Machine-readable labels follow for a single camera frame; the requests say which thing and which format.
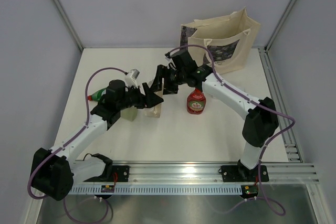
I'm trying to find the clear amber soap bottle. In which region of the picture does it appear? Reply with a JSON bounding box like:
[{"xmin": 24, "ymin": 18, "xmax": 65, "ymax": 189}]
[{"xmin": 144, "ymin": 86, "xmax": 163, "ymax": 118}]

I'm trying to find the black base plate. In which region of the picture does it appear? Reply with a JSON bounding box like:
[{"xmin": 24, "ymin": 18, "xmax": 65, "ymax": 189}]
[
  {"xmin": 102, "ymin": 165, "xmax": 130, "ymax": 183},
  {"xmin": 218, "ymin": 164, "xmax": 269, "ymax": 183}
]

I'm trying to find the aluminium front rail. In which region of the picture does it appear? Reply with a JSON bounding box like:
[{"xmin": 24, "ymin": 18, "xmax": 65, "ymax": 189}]
[{"xmin": 73, "ymin": 159, "xmax": 321, "ymax": 185}]

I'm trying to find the canvas tote bag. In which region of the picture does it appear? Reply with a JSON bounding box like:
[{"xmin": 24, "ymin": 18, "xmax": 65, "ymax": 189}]
[{"xmin": 180, "ymin": 8, "xmax": 260, "ymax": 74}]

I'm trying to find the white slotted cable duct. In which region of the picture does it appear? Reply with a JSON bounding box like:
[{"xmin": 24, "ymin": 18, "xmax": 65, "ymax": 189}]
[{"xmin": 69, "ymin": 184, "xmax": 242, "ymax": 195}]

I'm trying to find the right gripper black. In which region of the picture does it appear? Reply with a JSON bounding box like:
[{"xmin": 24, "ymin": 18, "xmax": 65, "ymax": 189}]
[{"xmin": 150, "ymin": 65, "xmax": 186, "ymax": 95}]

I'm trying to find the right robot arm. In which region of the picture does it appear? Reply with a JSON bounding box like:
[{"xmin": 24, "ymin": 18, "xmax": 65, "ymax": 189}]
[{"xmin": 150, "ymin": 50, "xmax": 279, "ymax": 181}]

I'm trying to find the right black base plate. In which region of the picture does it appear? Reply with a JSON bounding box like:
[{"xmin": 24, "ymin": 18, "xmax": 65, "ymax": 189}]
[{"xmin": 218, "ymin": 164, "xmax": 269, "ymax": 183}]

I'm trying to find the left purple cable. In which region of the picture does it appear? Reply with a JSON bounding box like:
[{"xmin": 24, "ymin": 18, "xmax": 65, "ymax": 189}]
[{"xmin": 28, "ymin": 67, "xmax": 129, "ymax": 223}]

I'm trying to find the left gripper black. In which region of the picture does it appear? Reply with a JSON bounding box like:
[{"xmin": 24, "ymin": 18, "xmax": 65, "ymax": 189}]
[{"xmin": 117, "ymin": 82, "xmax": 163, "ymax": 111}]

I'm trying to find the red Fairy dish soap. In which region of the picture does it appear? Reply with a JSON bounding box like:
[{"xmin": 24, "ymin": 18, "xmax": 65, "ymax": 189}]
[{"xmin": 186, "ymin": 89, "xmax": 206, "ymax": 115}]

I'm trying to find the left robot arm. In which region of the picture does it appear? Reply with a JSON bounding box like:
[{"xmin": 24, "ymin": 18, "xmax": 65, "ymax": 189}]
[{"xmin": 27, "ymin": 80, "xmax": 163, "ymax": 201}]

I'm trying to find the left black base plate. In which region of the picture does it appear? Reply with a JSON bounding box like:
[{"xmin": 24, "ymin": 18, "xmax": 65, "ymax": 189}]
[{"xmin": 102, "ymin": 165, "xmax": 130, "ymax": 183}]

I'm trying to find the pale green cylinder container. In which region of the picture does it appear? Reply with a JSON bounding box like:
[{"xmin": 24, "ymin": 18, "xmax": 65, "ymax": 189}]
[{"xmin": 121, "ymin": 106, "xmax": 138, "ymax": 122}]

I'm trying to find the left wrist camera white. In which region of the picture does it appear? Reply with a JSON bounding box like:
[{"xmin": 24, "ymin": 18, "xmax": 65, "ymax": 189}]
[{"xmin": 125, "ymin": 69, "xmax": 140, "ymax": 88}]

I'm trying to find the green bottle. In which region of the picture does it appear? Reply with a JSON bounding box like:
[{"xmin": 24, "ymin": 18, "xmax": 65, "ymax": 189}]
[{"xmin": 87, "ymin": 88, "xmax": 106, "ymax": 102}]

